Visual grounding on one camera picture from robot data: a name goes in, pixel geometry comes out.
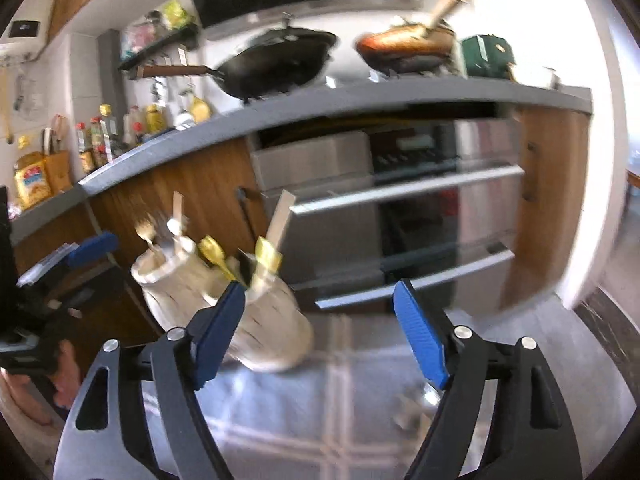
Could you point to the white ceramic utensil holder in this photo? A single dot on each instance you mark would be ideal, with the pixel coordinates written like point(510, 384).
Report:
point(270, 320)

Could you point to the wooden chopstick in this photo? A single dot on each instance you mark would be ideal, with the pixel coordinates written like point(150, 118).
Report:
point(178, 210)
point(281, 215)

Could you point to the row of condiment bottles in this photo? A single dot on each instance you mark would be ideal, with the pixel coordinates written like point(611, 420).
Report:
point(107, 135)

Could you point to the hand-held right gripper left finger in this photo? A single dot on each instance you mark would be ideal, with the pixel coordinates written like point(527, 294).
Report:
point(217, 330)

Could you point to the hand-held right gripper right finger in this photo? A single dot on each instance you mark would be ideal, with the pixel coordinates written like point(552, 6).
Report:
point(422, 340)

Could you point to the colourful food packets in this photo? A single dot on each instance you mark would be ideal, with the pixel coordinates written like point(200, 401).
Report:
point(160, 25)

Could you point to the metal hanging ladle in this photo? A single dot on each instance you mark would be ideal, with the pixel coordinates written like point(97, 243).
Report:
point(182, 117)

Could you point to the blue striped cloth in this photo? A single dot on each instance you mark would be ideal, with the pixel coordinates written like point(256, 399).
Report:
point(310, 410)

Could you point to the black wall shelf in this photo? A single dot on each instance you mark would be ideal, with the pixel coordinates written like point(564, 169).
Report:
point(160, 50)

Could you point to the white container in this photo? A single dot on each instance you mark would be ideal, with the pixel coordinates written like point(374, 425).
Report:
point(535, 77)

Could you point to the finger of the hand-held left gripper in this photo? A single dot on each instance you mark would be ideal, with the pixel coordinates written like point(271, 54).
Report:
point(65, 295)
point(92, 250)

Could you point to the stainless steel oven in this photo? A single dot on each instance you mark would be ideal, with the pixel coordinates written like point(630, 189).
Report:
point(320, 165)

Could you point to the silver spoon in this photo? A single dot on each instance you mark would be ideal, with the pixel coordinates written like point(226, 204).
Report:
point(430, 396)

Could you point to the small black wall panel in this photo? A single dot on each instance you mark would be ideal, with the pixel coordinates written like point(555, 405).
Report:
point(24, 28)

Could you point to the yellow food packet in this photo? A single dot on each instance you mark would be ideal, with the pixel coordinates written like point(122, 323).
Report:
point(31, 180)

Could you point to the brown paper bag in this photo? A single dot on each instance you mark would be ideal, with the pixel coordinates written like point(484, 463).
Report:
point(59, 170)

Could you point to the narrow wooden base cabinet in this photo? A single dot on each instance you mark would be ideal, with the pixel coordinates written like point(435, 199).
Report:
point(550, 185)

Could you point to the person's left hand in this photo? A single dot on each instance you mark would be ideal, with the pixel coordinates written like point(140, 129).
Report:
point(67, 375)

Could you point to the wide wooden base cabinet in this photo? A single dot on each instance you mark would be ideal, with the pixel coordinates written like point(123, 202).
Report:
point(200, 175)

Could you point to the grey kitchen countertop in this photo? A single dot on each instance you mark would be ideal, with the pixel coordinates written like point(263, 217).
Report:
point(350, 105)

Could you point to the green box on counter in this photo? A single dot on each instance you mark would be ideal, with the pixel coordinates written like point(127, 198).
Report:
point(485, 55)

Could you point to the orange frying pan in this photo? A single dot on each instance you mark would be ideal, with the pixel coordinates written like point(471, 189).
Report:
point(405, 42)

